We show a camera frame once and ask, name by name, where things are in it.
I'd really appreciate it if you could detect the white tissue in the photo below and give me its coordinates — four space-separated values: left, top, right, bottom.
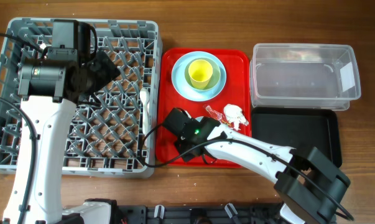
223 104 249 131

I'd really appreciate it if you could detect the white plastic spoon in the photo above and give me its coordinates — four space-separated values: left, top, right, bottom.
139 88 150 135

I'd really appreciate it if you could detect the small blue food bowl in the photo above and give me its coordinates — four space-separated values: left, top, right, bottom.
192 116 203 122

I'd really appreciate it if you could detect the red candy wrapper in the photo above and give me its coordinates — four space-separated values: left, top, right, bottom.
204 105 231 127

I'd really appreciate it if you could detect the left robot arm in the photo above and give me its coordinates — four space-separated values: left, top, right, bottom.
2 48 120 223

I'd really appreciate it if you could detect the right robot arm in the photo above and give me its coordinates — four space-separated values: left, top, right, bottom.
168 117 354 223

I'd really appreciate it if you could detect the grey dishwasher rack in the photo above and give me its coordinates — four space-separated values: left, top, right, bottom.
0 17 163 179

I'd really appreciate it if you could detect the black waste tray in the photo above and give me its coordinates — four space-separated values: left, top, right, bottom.
251 107 343 167

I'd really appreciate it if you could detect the red plastic tray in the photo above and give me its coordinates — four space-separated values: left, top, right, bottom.
155 48 251 167

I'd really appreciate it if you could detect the light blue plate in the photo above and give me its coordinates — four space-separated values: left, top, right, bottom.
171 51 227 102

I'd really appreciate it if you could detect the light green bowl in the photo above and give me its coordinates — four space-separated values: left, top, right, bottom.
185 58 221 91

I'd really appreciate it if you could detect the yellow plastic cup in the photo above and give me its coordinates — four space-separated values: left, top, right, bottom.
188 59 213 90

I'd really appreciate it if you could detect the clear plastic bin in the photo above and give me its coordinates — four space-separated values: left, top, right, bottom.
250 43 361 110

